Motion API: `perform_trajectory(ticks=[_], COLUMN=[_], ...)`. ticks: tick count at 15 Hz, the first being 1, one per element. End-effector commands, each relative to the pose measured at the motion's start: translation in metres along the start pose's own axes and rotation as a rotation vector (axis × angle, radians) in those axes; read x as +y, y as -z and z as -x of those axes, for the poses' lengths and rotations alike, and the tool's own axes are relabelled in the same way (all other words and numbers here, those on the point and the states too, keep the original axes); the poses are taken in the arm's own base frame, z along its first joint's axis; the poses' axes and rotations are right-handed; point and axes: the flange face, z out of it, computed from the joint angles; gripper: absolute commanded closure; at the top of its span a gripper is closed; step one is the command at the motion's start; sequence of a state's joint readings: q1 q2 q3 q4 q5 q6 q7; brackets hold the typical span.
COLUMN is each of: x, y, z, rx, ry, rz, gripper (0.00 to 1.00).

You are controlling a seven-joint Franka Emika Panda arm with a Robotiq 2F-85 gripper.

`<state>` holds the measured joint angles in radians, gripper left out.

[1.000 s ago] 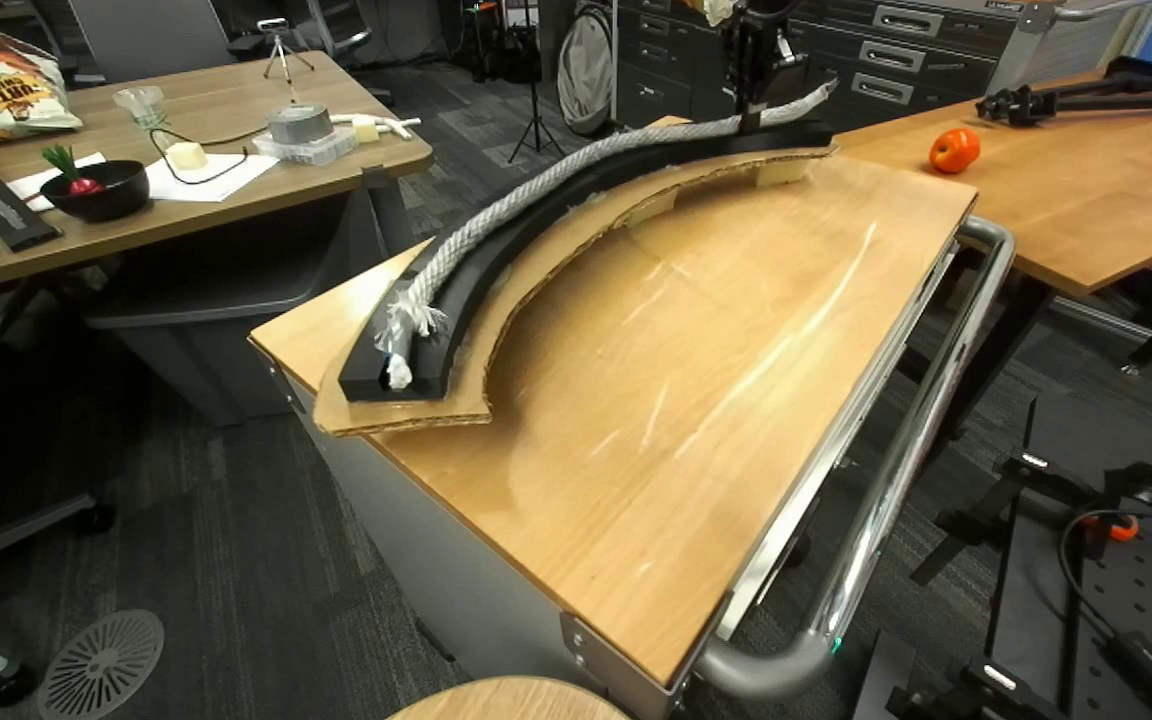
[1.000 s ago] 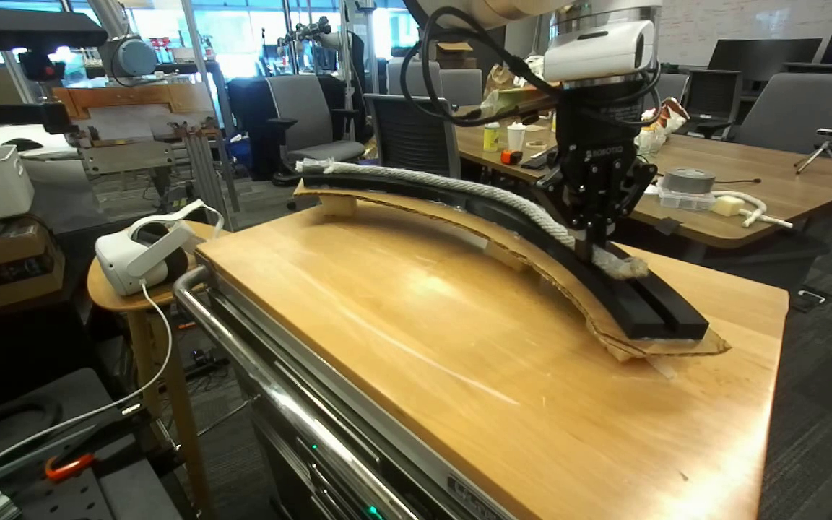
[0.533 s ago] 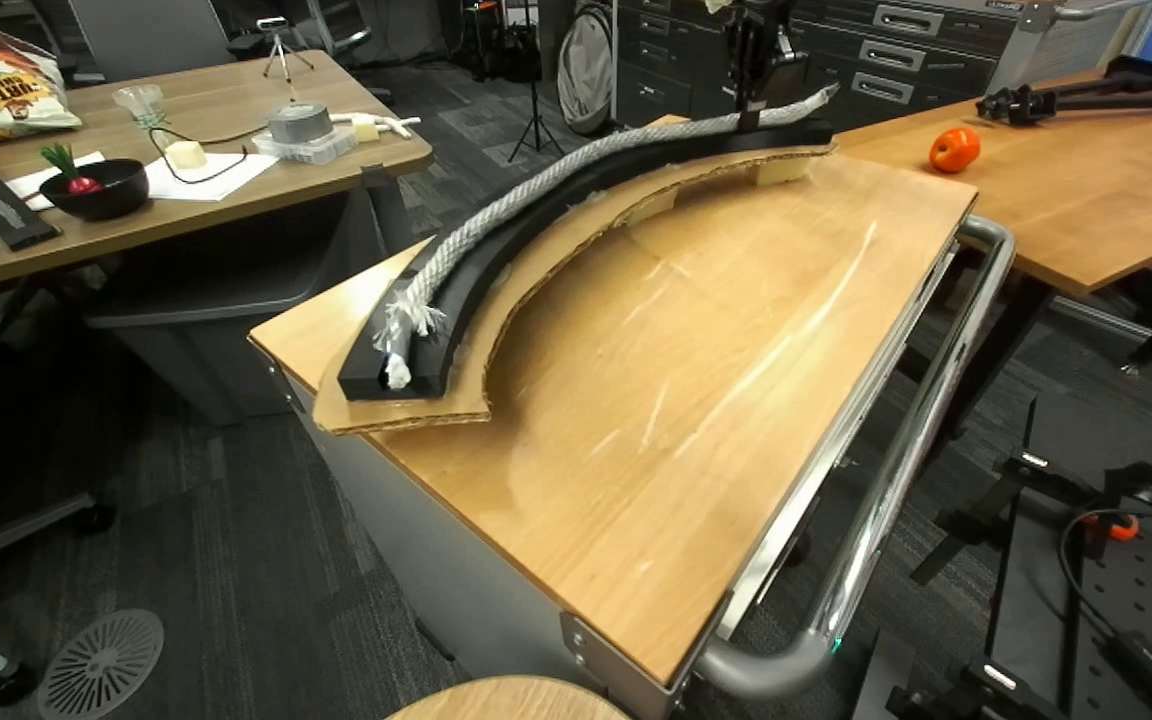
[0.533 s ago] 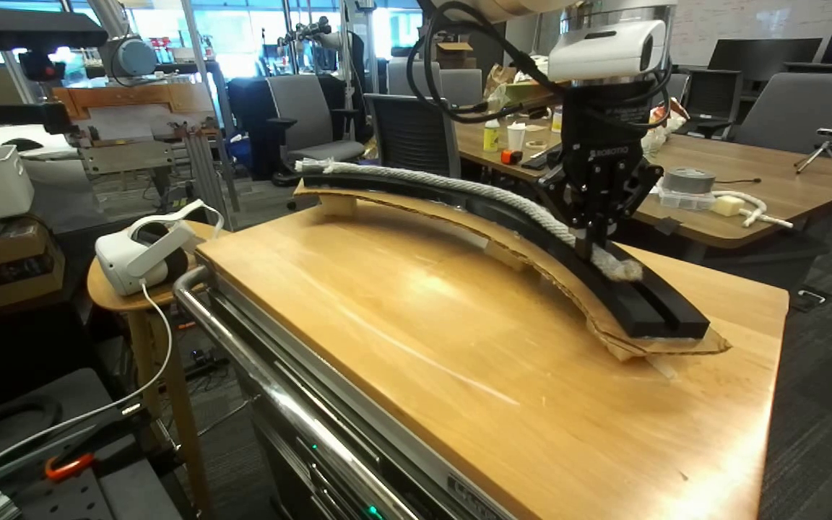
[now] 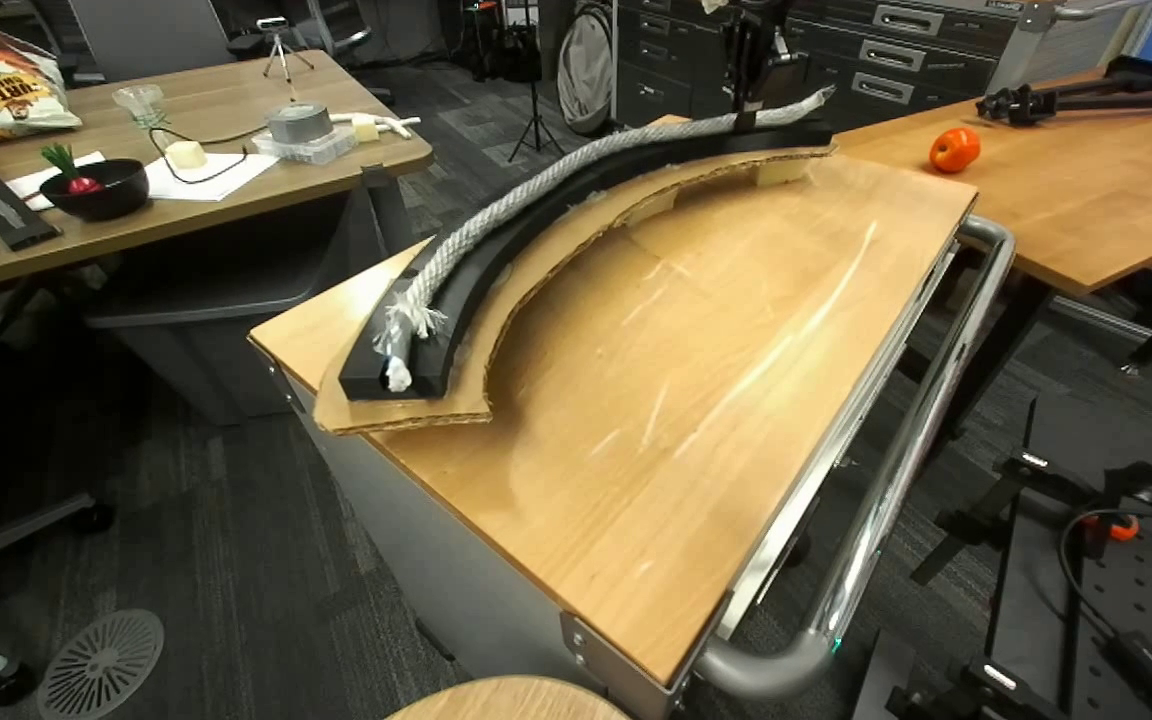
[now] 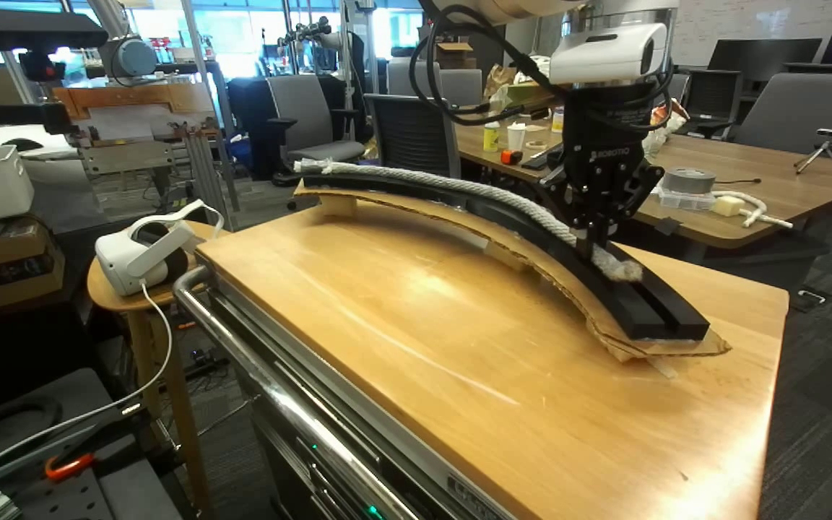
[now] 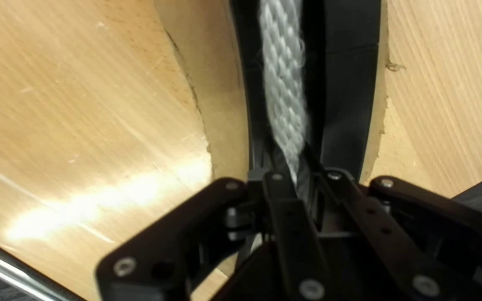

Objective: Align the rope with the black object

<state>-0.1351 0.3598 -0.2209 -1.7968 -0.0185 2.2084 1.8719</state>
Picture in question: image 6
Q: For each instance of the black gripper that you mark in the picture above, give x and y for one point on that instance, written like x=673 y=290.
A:
x=608 y=131

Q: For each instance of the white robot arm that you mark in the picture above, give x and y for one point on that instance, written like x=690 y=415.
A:
x=608 y=52

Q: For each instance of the small orange object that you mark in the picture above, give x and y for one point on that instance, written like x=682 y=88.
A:
x=508 y=157

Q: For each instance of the long black bar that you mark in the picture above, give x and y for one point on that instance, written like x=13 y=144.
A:
x=540 y=157

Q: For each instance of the grey tape roll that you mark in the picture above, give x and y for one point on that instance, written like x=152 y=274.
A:
x=690 y=181

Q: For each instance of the small white cup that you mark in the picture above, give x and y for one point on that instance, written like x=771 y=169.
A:
x=517 y=137

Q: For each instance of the open chip bag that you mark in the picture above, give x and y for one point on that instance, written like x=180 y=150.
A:
x=677 y=118

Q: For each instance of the yellow bottle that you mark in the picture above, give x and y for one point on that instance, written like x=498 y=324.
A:
x=491 y=137

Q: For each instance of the dark office chair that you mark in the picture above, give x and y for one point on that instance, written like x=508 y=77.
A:
x=406 y=133
x=247 y=126
x=715 y=97

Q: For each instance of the light wooden board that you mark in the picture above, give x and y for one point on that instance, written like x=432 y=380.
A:
x=802 y=188

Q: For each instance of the grey office chair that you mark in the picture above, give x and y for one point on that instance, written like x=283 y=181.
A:
x=802 y=105
x=303 y=116

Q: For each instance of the white VR headset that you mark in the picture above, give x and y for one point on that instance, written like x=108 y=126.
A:
x=144 y=253

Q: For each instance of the tan wooden board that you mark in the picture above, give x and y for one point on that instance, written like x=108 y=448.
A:
x=128 y=97

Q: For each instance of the round wooden stool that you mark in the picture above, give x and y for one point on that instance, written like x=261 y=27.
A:
x=114 y=292

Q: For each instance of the perforated metal breadboard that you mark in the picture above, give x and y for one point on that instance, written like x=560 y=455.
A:
x=100 y=495

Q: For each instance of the orange clamp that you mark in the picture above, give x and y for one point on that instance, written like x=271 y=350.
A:
x=71 y=468

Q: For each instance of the black flat panel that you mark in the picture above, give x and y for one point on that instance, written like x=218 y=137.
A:
x=27 y=23

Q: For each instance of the black curved rail object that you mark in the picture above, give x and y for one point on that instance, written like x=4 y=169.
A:
x=656 y=312

